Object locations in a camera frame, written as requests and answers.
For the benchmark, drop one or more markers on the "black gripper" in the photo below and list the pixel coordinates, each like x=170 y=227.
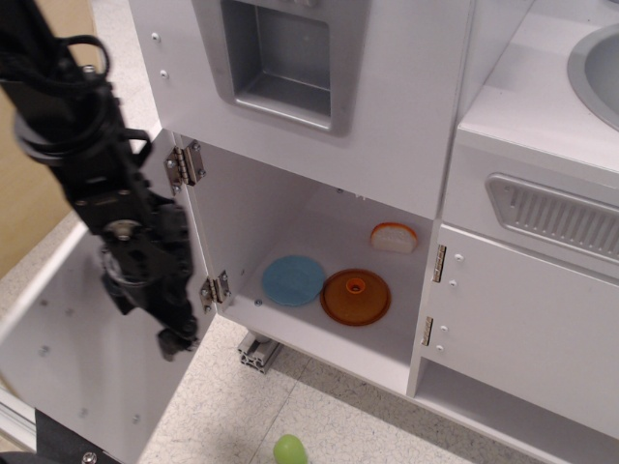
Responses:
x=164 y=296

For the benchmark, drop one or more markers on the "white toy fridge cabinet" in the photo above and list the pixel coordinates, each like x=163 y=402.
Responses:
x=275 y=188

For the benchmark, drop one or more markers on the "blue round toy plate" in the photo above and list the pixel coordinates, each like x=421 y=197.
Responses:
x=293 y=280

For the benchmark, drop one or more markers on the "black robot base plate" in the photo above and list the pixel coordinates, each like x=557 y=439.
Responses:
x=55 y=443

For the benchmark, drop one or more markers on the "light wooden board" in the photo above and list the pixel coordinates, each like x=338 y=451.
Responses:
x=32 y=203

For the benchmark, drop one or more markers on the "orange toy pot lid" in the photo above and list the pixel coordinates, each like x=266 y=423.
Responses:
x=355 y=297

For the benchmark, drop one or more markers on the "aluminium extrusion foot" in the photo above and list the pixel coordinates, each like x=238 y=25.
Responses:
x=258 y=351

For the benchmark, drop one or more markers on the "lower brass door hinge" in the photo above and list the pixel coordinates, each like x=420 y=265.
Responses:
x=427 y=331

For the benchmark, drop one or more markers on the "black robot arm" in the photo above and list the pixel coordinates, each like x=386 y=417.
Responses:
x=68 y=119

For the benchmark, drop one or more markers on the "white low fridge door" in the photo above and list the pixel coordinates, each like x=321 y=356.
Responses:
x=67 y=351

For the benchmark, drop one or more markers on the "silver vent grille panel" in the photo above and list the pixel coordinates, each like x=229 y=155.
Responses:
x=555 y=216

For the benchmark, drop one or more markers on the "aluminium frame rail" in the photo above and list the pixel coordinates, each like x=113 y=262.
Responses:
x=18 y=422

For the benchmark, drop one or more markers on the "lower silver fridge hinge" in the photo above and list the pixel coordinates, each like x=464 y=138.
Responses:
x=214 y=292

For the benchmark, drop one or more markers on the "upper brass door hinge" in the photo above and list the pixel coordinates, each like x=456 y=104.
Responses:
x=439 y=264

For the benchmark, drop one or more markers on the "silver ice dispenser recess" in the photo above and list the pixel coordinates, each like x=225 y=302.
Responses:
x=296 y=60

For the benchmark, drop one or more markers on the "grey round sink basin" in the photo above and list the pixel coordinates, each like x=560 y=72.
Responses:
x=593 y=73

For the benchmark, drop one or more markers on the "white oven cabinet door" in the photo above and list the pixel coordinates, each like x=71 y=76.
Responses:
x=541 y=332

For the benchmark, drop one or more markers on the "brass door hinge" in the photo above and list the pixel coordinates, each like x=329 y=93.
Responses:
x=439 y=264
x=427 y=331

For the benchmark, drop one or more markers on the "white toy kitchen counter unit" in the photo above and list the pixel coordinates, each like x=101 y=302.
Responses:
x=526 y=122

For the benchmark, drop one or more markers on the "toy bread slice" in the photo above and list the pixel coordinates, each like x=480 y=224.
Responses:
x=394 y=236

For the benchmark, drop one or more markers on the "green toy ball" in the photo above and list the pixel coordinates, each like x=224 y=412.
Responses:
x=289 y=450

